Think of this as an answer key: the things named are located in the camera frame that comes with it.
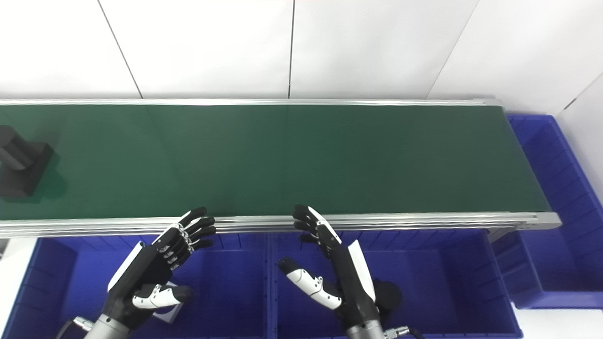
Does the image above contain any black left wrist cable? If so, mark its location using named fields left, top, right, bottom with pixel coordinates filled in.
left=57, top=316, right=95, bottom=339

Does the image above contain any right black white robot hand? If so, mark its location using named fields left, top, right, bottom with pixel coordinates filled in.
left=278, top=204, right=383, bottom=329

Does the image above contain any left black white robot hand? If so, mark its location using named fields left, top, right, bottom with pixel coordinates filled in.
left=101, top=206, right=217, bottom=330

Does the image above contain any black round part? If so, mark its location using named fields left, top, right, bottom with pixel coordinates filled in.
left=375, top=280, right=404, bottom=312

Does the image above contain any blue plastic bin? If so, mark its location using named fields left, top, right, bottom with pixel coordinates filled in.
left=2, top=233, right=275, bottom=339
left=490, top=114, right=603, bottom=310
left=268, top=230, right=523, bottom=339

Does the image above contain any grey square plate with hole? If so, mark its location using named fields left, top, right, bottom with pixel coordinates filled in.
left=152, top=282, right=185, bottom=323

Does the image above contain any black block part with cylinder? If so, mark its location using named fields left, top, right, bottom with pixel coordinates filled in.
left=0, top=125, right=55, bottom=199

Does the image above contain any green conveyor belt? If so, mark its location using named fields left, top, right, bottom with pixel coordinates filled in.
left=0, top=98, right=562, bottom=239
left=0, top=105, right=552, bottom=221

